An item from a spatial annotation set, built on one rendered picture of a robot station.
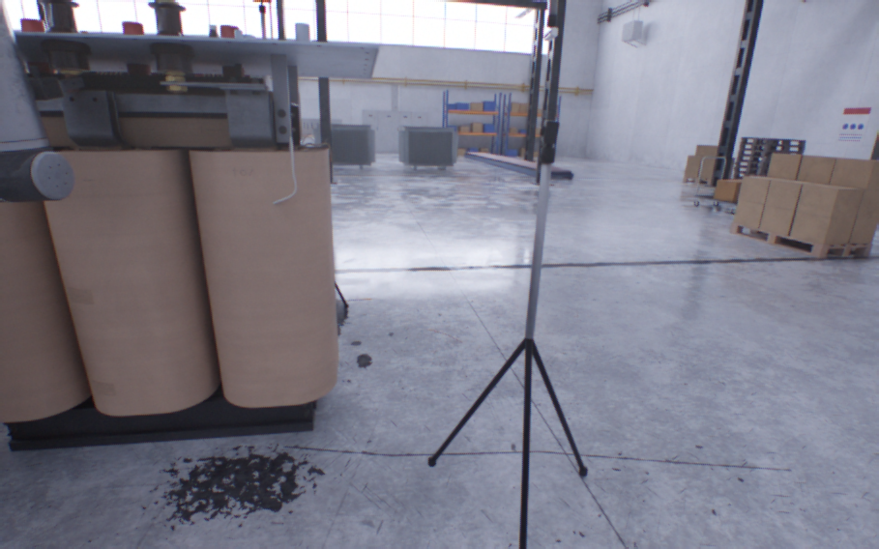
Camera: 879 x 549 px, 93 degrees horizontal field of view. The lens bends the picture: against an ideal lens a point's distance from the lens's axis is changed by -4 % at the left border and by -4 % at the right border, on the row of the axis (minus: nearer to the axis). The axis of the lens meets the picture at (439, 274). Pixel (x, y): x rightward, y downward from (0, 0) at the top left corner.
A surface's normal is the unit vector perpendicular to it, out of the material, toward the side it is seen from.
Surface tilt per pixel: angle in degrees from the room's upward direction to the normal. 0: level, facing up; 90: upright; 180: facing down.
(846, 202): 90
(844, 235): 90
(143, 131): 90
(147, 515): 0
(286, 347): 90
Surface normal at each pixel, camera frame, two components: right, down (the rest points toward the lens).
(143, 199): 0.58, 0.27
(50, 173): 1.00, -0.02
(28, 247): 0.94, 0.14
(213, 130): 0.18, 0.31
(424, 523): 0.03, -0.95
